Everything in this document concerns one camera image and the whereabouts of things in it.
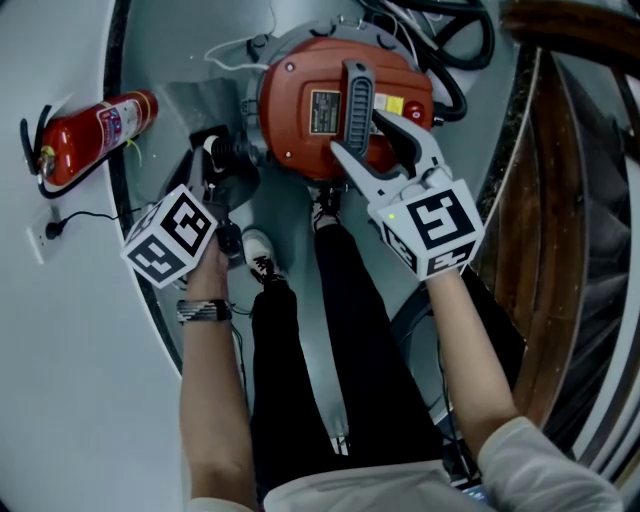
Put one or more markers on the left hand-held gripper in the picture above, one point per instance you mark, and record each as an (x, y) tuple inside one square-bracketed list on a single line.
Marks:
[(167, 240)]

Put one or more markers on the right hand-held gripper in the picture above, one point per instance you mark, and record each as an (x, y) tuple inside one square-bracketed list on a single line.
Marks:
[(435, 225)]

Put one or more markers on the red vacuum cleaner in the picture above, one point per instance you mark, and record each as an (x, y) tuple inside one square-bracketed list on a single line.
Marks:
[(295, 100)]

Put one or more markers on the person's right forearm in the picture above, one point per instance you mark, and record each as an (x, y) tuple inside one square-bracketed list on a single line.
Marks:
[(470, 360)]

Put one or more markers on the person's left forearm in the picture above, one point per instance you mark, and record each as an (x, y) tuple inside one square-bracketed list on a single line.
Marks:
[(212, 390)]

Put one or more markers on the person's right white shoe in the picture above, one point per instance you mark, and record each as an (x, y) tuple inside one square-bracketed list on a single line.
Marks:
[(326, 210)]

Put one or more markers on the person's white shoe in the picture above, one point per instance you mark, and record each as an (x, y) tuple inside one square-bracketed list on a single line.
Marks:
[(326, 210), (260, 252)]

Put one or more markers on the person's left white shoe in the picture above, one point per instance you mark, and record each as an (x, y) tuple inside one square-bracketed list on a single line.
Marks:
[(260, 252)]

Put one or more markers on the red fire extinguisher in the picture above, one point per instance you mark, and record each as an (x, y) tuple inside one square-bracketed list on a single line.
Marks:
[(90, 135)]

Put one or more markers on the striped wristband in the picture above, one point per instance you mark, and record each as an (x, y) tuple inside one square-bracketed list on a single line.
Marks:
[(202, 311)]

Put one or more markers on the wooden staircase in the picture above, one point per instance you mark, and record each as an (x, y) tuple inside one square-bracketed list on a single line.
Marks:
[(555, 200)]

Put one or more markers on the person's right leg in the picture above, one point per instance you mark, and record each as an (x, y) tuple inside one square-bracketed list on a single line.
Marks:
[(365, 340)]

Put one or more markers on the person's leg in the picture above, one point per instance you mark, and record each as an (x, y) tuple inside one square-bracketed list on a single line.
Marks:
[(365, 340), (285, 380)]

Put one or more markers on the person's left leg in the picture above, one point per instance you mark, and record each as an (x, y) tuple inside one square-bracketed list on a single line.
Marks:
[(285, 380)]

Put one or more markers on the small black device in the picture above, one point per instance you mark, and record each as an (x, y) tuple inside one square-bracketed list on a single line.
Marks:
[(470, 490)]

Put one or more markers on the person's white shirt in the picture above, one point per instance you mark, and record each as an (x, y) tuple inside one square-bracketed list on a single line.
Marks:
[(545, 475)]

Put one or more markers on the white wall socket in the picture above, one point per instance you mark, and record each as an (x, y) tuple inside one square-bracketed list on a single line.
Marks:
[(37, 240)]

